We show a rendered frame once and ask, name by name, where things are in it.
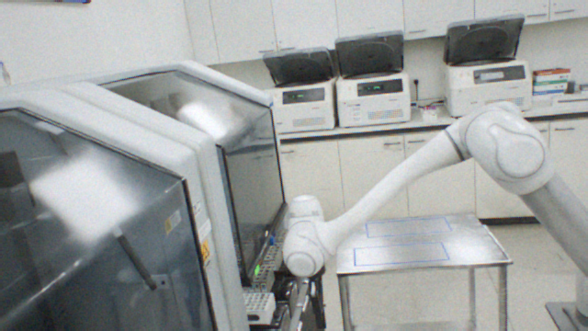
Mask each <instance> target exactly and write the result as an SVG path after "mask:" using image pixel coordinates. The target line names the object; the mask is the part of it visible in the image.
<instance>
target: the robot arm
mask: <svg viewBox="0 0 588 331"><path fill-rule="evenodd" d="M472 157H473V158H474V160H475V161H476V162H477V163H478V164H479V165H480V166H481V169H482V170H483V171H484V172H485V173H486V174H488V175H489V176H490V177H491V178H492V179H493V180H494V181H495V182H496V183H497V184H499V185H500V186H501V187H502V188H503V190H504V191H506V192H508V193H511V194H514V195H517V197H518V198H519V199H520V200H521V201H522V202H523V203H524V204H525V205H526V206H527V208H528V209H529V210H531V212H532V213H533V214H534V215H535V216H536V218H537V219H538V220H539V221H540V223H541V224H542V225H543V226H544V228H545V229H546V230H547V231H548V232H549V233H550V234H551V236H552V238H553V239H554V240H555V241H556V242H557V244H558V245H559V246H560V247H561V249H562V250H563V251H564V252H565V253H566V255H567V256H568V257H569V258H570V259H571V261H572V262H573V263H574V265H575V266H576V267H577V269H576V279H575V299H576V304H575V305H571V304H565V305H563V307H562V311H563V312H564V313H565V314H566V315H567V316H569V318H570V319H571V321H572V322H573V324H574V326H575V327H576V329H577V330H578V331H588V210H587V208H586V207H585V206H584V205H583V204H582V203H581V202H580V200H579V199H578V198H577V197H576V195H575V194H574V193H573V192H572V190H571V189H570V188H569V186H568V185H567V184H566V183H565V181H564V180H563V179H562V178H561V176H560V175H559V174H558V173H557V172H556V171H555V160H554V157H553V155H552V154H551V152H550V150H549V148H548V144H547V143H546V141H545V139H544V137H543V135H542V134H541V133H540V131H539V130H538V129H537V128H536V127H534V126H533V125H532V124H531V123H529V122H528V121H527V120H524V117H523V114H522V112H521V110H520V109H519V108H518V106H517V105H515V104H514V103H511V102H509V101H501V102H496V103H491V104H489V105H486V106H484V107H482V108H479V109H477V110H475V111H473V112H472V113H470V114H469V115H467V116H465V117H464V118H462V119H460V120H458V121H455V122H454V123H452V124H451V125H450V126H448V127H447V128H445V129H444V130H442V131H441V132H439V134H438V135H437V136H436V137H435V138H434V139H433V140H432V141H431V142H429V143H428V144H427V145H425V146H424V147H423V148H421V149H419V150H418V151H416V152H415V153H413V154H412V155H410V157H409V158H407V159H406V160H405V161H403V162H402V163H401V164H399V165H398V166H397V167H395V168H394V169H393V170H392V171H391V172H389V173H388V174H387V175H386V176H385V177H384V178H383V179H382V180H381V181H380V182H379V183H378V184H377V185H376V186H375V187H374V188H373V189H372V190H370V191H369V193H368V194H367V195H366V196H365V197H364V198H363V199H360V200H359V201H358V203H357V204H356V205H355V206H354V207H353V208H352V209H350V210H349V211H348V212H346V213H345V214H343V215H342V216H340V217H339V218H337V219H335V220H333V221H332V222H328V223H325V222H324V217H323V212H322V207H321V204H320V202H319V201H318V199H316V198H315V197H313V196H310V195H302V196H298V197H297V198H295V199H291V201H290V204H289V207H288V233H287V235H286V241H285V244H284V250H283V256H284V261H285V264H286V266H287V268H288V270H289V271H290V272H291V273H292V274H294V275H295V276H298V277H302V278H309V279H310V280H309V286H310V289H311V291H310V293H309V295H310V297H311V307H312V312H313V313H314V315H315V322H316V326H317V329H324V328H326V327H327V324H326V318H325V311H324V307H326V303H323V302H324V299H323V290H322V275H323V274H324V273H325V272H326V267H325V263H326V262H327V261H328V260H329V259H330V258H331V257H332V256H334V254H335V251H336V248H337V247H338V246H339V244H341V243H342V242H343V241H344V240H345V239H346V238H347V237H349V236H350V235H352V234H353V233H355V232H356V231H357V230H358V229H359V228H360V227H361V226H362V225H363V224H365V223H367V222H368V221H369V220H370V219H372V218H373V217H374V216H375V215H376V214H377V213H378V212H379V211H381V210H382V209H383V207H384V206H385V205H386V204H387V203H389V202H390V201H391V200H393V199H394V198H395V197H396V196H398V195H399V194H400V193H401V192H402V191H403V190H404V189H406V188H407V187H408V186H409V185H410V184H411V183H413V182H414V180H416V179H418V178H419V177H422V176H424V175H426V174H431V173H434V172H435V171H438V170H440V169H443V168H446V167H449V166H453V165H456V164H459V163H462V162H464V161H466V160H469V159H470V158H472Z"/></svg>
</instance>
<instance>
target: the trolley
mask: <svg viewBox="0 0 588 331"><path fill-rule="evenodd" d="M512 264H513V261H512V259H511V258H510V257H509V256H508V254H507V253H506V252H505V250H504V249H503V247H502V246H501V244H500V243H499V242H498V240H497V239H496V238H495V236H494V235H493V233H492V232H491V230H490V229H489V228H488V227H487V226H486V225H481V223H480V222H479V220H478V219H477V218H476V216H475V215H474V213H473V212H472V211H470V212H460V213H448V214H437V215H426V216H415V217H405V218H393V219H383V220H372V221H368V222H367V223H365V224H363V225H362V226H361V227H360V228H359V229H358V230H357V231H356V232H355V233H353V234H352V235H350V236H349V237H347V238H346V239H345V240H344V241H343V242H342V243H341V244H339V246H338V247H337V248H336V277H337V281H338V290H339V297H340V304H341V312H342V320H343V328H344V331H477V314H476V282H475V268H493V267H498V331H507V274H508V266H509V265H512ZM467 268H468V269H469V320H454V321H437V322H420V323H403V324H387V325H355V322H354V314H353V305H352V298H351V290H350V281H349V276H360V275H386V274H400V273H414V272H426V271H440V270H453V269H467Z"/></svg>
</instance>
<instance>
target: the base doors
mask: <svg viewBox="0 0 588 331"><path fill-rule="evenodd" d="M531 124H532V125H533V126H534V127H536V128H537V129H538V130H539V131H542V130H543V129H544V130H548V131H545V132H541V134H542V135H543V137H544V139H545V141H546V143H547V144H548V148H549V150H550V152H551V154H552V155H553V157H554V160H555V171H556V172H557V173H558V174H559V175H560V176H561V178H562V179H563V180H564V181H565V183H566V184H567V185H568V186H569V188H570V189H571V190H572V192H573V193H574V194H575V195H576V197H577V198H578V199H579V200H580V202H581V203H582V204H583V205H584V206H585V207H586V208H587V210H588V119H582V120H562V121H552V122H540V123H531ZM570 127H572V128H575V130H565V131H554V130H555V128H557V129H568V128H570ZM439 132H440V131H435V132H424V133H414V134H404V139H403V135H397V136H385V137H375V138H363V139H352V140H340V141H331V142H320V143H302V144H291V145H281V146H280V150H281V151H282V152H287V151H291V150H293V151H294V153H284V154H281V155H282V162H283V167H284V174H285V179H286V192H287V199H288V206H289V204H290V201H291V199H295V198H297V197H298V196H302V195H310V196H313V197H315V198H316V199H318V201H319V202H320V204H321V207H322V212H323V217H324V222H325V223H328V222H332V221H333V220H335V219H337V218H339V217H340V216H342V215H343V214H345V213H346V212H348V211H349V210H350V209H352V208H353V207H354V206H355V205H356V204H357V203H358V201H359V200H360V199H363V198H364V197H365V196H366V195H367V194H368V193H369V191H370V190H372V189H373V188H374V187H375V186H376V185H377V184H378V183H379V182H380V181H381V180H382V179H383V178H384V177H385V176H386V175H387V174H388V173H389V172H391V171H392V170H393V169H394V168H395V167H397V166H398V165H399V164H401V163H402V162H403V161H405V156H406V159H407V158H409V157H410V155H412V154H413V153H415V152H416V151H418V150H419V149H421V148H423V147H424V146H425V145H427V144H428V143H429V142H431V141H432V140H433V139H434V138H435V137H436V136H437V135H438V134H439ZM421 140H424V141H425V142H423V143H408V142H409V141H411V142H415V141H421ZM337 142H338V146H337ZM398 142H400V143H401V144H396V145H384V143H398ZM404 143H405V152H404ZM409 147H410V148H411V149H408V148H409ZM399 149H401V151H400V150H399ZM338 150H339V153H338ZM373 150H379V152H378V153H368V154H366V153H365V151H373ZM300 154H310V155H311V157H299V155H300ZM339 158H340V163H339ZM340 167H341V171H340ZM474 174H475V187H474ZM341 175H342V178H341ZM342 183H343V186H342ZM343 192H344V195H343ZM408 199H409V208H408ZM344 200H345V202H344ZM470 211H472V212H473V213H474V215H475V216H476V218H477V219H486V218H505V217H526V216H535V215H534V214H533V213H532V212H531V210H529V209H528V208H527V206H526V205H525V204H524V203H523V202H522V201H521V200H520V199H519V198H518V197H517V195H514V194H511V193H508V192H506V191H504V190H503V188H502V187H501V186H500V185H499V184H497V183H496V182H495V181H494V180H493V179H492V178H491V177H490V176H489V175H488V174H486V173H485V172H484V171H483V170H482V169H481V166H480V165H479V164H478V163H477V162H476V161H475V160H474V158H473V157H472V158H470V159H469V160H466V161H464V162H462V163H459V164H456V165H452V166H449V167H446V168H443V169H440V170H438V171H435V172H434V173H431V174H426V175H424V176H422V177H419V178H418V179H416V180H414V182H413V183H411V184H410V185H409V186H408V195H407V188H406V189H404V190H403V191H402V192H401V193H400V194H399V195H398V196H396V197H395V198H394V199H393V200H391V201H390V202H389V203H387V204H386V205H385V206H384V207H383V209H382V210H381V211H379V212H378V213H377V214H376V215H375V216H374V217H373V218H372V219H370V221H372V220H383V219H393V218H405V217H409V213H410V217H415V216H426V215H437V214H448V213H460V212H470Z"/></svg>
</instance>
